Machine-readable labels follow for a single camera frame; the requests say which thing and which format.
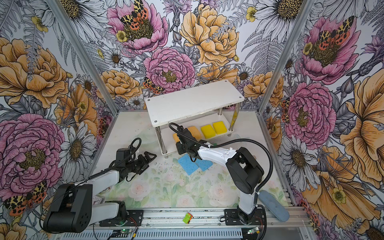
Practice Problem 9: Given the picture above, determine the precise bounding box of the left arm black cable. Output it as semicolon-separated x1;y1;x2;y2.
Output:
38;137;142;235

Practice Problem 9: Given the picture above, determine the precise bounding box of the yellow sponge front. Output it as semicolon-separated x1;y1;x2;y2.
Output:
212;121;228;135

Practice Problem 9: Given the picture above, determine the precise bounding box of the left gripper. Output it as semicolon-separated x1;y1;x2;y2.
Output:
126;151;157;175

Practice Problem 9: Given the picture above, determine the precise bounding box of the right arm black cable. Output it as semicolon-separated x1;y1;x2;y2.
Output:
168;122;274;240

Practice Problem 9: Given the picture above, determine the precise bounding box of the green orange small block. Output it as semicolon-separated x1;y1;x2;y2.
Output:
183;213;193;224

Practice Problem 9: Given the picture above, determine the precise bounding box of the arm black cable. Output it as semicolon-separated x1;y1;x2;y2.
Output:
168;122;274;240
38;137;142;235

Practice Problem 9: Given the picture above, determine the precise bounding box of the white two-tier shelf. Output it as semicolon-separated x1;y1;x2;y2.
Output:
146;80;245;156

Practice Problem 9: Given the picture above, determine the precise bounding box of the yellow sponge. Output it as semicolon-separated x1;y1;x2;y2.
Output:
212;121;228;135
201;125;217;139

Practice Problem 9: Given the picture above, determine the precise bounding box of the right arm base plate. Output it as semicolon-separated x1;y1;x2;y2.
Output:
224;206;266;226

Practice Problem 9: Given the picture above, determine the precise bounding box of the aluminium front rail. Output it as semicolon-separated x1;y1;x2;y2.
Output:
96;207;316;240

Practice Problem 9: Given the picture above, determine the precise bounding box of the blue sponge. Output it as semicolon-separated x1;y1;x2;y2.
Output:
195;159;213;172
178;155;199;176

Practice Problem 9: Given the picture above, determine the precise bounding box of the blue grey oval pad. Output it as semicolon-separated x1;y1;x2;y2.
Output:
258;190;290;222

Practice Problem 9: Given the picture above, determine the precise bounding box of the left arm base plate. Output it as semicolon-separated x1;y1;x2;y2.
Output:
99;210;144;227

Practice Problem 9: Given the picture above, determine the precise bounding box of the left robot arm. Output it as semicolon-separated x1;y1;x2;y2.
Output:
42;148;157;234

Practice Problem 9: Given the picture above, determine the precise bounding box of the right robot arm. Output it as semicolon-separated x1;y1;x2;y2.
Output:
169;123;268;225

